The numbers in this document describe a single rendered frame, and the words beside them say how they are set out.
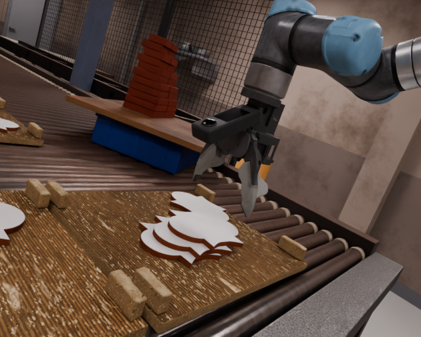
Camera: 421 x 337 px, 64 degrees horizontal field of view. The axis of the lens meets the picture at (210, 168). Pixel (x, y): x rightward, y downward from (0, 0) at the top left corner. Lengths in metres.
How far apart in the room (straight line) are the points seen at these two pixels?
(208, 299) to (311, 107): 3.89
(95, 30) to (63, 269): 1.97
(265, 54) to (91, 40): 1.83
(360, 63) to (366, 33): 0.04
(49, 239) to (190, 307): 0.21
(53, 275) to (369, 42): 0.49
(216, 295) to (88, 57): 1.98
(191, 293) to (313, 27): 0.41
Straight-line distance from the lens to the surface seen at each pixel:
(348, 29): 0.50
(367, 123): 3.96
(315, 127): 4.19
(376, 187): 3.69
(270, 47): 0.57
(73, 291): 0.43
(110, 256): 0.51
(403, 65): 0.60
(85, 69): 2.32
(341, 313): 0.68
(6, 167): 0.81
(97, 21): 2.32
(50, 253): 0.49
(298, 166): 4.21
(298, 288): 0.67
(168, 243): 0.55
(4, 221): 0.53
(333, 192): 4.00
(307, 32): 0.54
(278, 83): 0.57
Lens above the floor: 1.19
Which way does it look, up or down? 12 degrees down
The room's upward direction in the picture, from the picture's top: 20 degrees clockwise
